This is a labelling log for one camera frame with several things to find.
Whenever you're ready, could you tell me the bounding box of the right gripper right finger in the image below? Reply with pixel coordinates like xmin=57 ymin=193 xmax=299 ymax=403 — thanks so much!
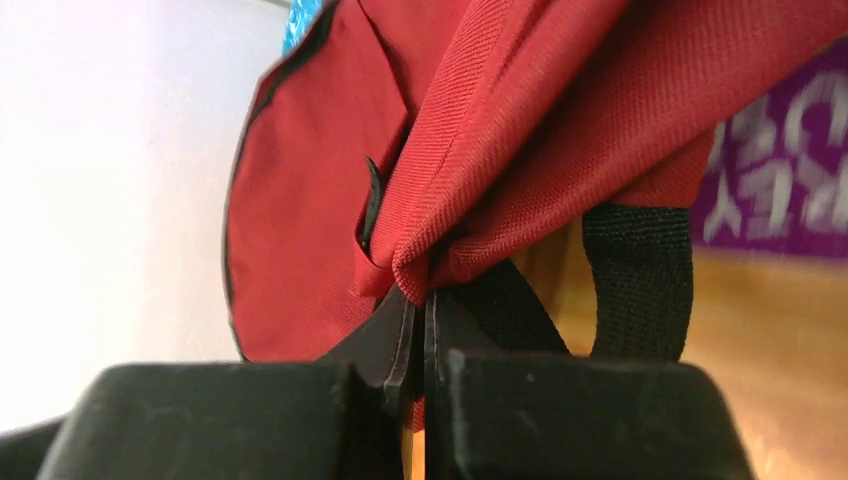
xmin=424 ymin=294 xmax=754 ymax=479

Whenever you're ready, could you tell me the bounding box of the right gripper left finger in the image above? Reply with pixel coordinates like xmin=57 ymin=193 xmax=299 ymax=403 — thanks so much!
xmin=38 ymin=290 xmax=416 ymax=479

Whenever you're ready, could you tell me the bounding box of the red student backpack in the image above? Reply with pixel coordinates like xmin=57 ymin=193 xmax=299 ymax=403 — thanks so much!
xmin=221 ymin=0 xmax=848 ymax=432

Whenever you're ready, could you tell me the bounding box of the purple treehouse book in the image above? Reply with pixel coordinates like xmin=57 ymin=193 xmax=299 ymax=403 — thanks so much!
xmin=690 ymin=38 xmax=847 ymax=260

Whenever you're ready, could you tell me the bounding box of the blue polka dot plate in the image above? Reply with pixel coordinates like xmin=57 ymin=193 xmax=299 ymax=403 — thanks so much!
xmin=282 ymin=0 xmax=324 ymax=56

